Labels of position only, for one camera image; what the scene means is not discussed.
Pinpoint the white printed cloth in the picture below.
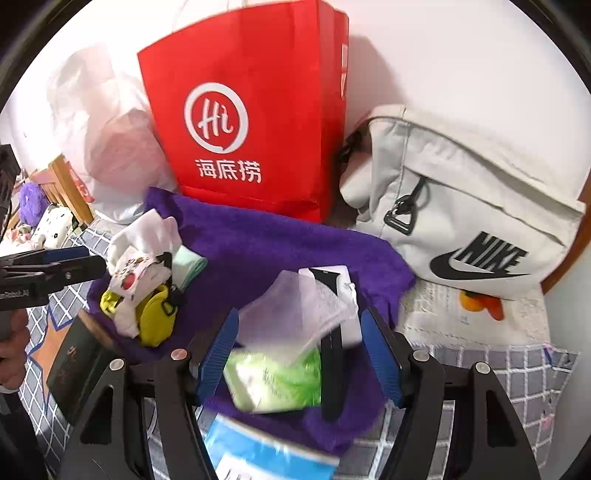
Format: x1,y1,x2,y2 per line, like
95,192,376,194
399,277,548,344

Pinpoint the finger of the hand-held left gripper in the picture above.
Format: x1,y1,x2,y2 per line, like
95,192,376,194
0,255,108,289
0,247,90,268

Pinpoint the blue tissue pack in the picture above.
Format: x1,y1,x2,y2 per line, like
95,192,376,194
203,413,340,480

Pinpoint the white canvas backpack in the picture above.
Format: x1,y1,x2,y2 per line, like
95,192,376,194
339,104,587,301

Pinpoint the white plastic shopping bag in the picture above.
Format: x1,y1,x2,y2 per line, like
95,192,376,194
46,44,178,224

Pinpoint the black watch strap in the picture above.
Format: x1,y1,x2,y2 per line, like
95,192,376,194
309,267,347,421

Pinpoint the clear plastic bag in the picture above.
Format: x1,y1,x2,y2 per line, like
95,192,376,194
235,270,356,365

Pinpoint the dark green book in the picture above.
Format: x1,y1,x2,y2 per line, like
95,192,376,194
46,316,125,425

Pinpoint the pale teal cloth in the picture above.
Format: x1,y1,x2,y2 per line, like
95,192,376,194
171,244,208,291

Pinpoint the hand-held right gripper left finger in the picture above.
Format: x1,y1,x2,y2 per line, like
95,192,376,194
60,308,241,480

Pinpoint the red book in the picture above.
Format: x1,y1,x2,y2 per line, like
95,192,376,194
69,161,95,204

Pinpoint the orange plush toy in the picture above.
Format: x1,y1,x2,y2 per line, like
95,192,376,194
459,291,506,321

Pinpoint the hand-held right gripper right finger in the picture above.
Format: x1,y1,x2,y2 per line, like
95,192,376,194
360,305,541,480

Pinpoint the yellow pouch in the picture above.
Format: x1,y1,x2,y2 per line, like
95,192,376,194
100,284,181,347

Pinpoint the green tissue packet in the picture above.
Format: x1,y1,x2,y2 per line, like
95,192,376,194
224,346,322,414

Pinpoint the purple plush toy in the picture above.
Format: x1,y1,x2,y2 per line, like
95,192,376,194
18,182,49,227

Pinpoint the person's left hand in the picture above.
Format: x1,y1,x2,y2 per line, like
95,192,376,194
0,313,31,394

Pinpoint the red paper bag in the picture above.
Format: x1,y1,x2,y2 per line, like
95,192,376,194
137,0,350,223

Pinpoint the white cartoon printed sock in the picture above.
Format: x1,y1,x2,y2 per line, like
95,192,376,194
107,247,174,335

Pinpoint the purple towel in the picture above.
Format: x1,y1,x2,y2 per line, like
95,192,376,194
88,187,416,455

